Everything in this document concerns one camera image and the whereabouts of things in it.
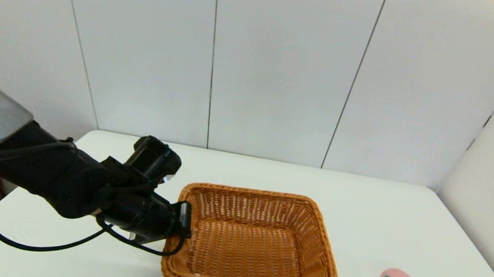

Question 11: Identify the orange woven wicker basket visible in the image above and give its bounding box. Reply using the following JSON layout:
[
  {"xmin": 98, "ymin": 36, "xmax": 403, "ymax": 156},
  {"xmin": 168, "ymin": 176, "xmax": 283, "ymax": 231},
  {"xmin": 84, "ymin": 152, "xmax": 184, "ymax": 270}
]
[{"xmin": 159, "ymin": 175, "xmax": 352, "ymax": 277}]

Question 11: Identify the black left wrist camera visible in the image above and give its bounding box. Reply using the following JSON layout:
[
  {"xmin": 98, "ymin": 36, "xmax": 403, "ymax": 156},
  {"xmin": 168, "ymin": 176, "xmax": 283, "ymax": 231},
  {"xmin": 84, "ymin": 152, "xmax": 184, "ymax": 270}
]
[{"xmin": 123, "ymin": 133, "xmax": 186, "ymax": 187}]

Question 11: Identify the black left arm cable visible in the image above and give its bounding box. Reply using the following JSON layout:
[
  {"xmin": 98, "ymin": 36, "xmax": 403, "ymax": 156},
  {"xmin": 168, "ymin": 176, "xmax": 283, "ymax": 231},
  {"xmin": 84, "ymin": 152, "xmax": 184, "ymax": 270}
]
[{"xmin": 0, "ymin": 129, "xmax": 199, "ymax": 277}]

